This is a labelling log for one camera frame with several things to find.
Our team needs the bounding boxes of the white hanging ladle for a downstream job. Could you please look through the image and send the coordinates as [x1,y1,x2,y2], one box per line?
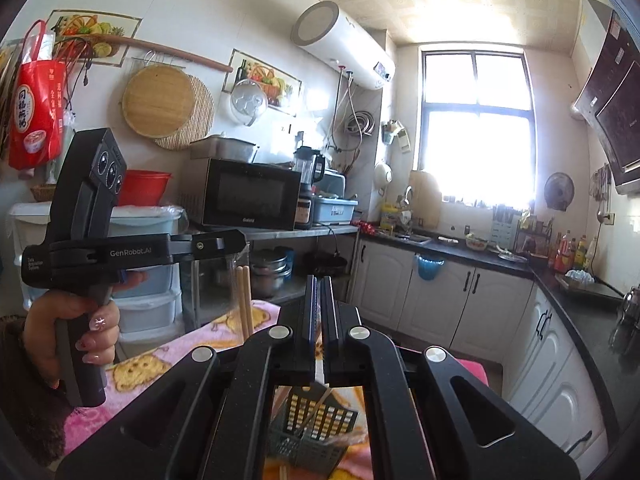
[374,160,394,197]

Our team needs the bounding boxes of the beige cutting board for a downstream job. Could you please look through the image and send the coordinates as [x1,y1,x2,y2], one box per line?
[408,170,442,231]

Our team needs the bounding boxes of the glass kettle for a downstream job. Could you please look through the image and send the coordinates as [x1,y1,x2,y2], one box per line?
[606,284,640,352]

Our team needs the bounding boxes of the fruit wall picture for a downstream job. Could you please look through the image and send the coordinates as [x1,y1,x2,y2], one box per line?
[221,48,304,117]
[46,8,144,68]

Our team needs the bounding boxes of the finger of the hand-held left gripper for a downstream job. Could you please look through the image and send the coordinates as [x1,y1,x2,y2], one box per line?
[171,228,247,264]

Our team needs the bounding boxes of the person's left forearm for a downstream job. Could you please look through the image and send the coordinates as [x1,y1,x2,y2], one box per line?
[0,314,69,467]

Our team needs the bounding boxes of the metal tray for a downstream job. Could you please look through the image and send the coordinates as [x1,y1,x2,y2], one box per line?
[190,135,261,164]

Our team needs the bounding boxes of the glass pot lid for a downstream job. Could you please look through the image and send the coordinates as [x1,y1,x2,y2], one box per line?
[229,78,269,127]

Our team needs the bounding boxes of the black blender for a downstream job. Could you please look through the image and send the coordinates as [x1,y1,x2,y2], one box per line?
[292,146,327,199]

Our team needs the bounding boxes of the knife block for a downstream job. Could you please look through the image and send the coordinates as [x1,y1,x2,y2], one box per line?
[491,205,522,247]

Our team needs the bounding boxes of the person's left hand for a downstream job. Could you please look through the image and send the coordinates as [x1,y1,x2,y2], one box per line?
[22,271,149,387]

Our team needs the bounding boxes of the stainless steel pot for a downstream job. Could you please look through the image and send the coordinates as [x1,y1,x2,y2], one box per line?
[249,248,294,299]

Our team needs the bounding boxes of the slim wooden chopstick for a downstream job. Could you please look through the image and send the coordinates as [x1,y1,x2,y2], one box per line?
[235,266,249,337]
[242,265,256,339]

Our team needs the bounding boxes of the grey-green plastic utensil holder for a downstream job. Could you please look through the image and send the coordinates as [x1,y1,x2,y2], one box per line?
[267,382,372,479]

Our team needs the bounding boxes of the small wall fan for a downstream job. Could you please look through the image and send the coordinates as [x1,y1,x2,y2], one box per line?
[543,172,576,212]

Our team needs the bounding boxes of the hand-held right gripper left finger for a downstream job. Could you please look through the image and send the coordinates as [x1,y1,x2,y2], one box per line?
[55,275,323,480]

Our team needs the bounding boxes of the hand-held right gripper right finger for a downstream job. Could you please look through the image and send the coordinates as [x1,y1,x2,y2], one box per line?
[322,275,581,480]

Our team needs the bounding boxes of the kitchen window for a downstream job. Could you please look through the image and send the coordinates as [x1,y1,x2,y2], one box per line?
[419,49,534,207]

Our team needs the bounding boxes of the red plastic bag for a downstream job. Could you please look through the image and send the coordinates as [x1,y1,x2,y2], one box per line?
[9,20,69,171]

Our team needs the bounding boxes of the black microwave oven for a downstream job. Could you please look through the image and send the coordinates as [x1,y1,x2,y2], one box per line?
[181,157,302,232]

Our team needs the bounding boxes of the white cylindrical water heater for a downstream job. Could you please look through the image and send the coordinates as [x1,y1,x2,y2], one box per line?
[292,0,397,92]

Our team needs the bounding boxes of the long wooden rod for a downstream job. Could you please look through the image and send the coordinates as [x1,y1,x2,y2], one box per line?
[82,34,235,74]

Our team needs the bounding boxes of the black wok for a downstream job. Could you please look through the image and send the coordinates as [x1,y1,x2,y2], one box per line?
[304,251,349,277]

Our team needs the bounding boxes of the blue dish drainer bin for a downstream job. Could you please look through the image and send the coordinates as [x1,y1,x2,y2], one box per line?
[312,197,359,227]

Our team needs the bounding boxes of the round bamboo mat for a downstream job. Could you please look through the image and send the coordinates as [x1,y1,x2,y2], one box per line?
[154,74,216,151]

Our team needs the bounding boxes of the round wooden board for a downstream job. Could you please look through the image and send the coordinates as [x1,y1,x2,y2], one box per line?
[122,63,197,139]

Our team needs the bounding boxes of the pink printed blanket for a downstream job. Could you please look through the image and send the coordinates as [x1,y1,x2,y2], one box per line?
[65,299,488,480]

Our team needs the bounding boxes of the white kitchen cabinets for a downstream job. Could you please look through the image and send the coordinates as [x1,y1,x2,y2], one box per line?
[350,236,610,463]

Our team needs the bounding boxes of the red plastic basin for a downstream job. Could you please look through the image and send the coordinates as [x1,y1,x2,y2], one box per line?
[117,170,172,207]

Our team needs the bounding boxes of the dark glass range hood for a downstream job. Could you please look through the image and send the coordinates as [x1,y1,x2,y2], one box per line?
[571,0,640,197]

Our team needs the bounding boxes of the row of sauce bottles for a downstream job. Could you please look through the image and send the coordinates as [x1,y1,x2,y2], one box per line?
[546,229,599,274]

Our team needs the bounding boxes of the metal kitchen shelf table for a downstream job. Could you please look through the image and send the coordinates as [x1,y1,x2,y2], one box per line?
[172,223,362,332]

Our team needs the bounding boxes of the blue hanging plastic bin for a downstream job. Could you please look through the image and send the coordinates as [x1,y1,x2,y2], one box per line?
[414,254,447,282]

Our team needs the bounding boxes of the coiled grey hose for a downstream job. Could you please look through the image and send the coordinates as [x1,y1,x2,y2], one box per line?
[331,109,377,152]

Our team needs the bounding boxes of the blue plastic drawer unit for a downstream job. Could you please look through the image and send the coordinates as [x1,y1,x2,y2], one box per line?
[107,205,184,337]

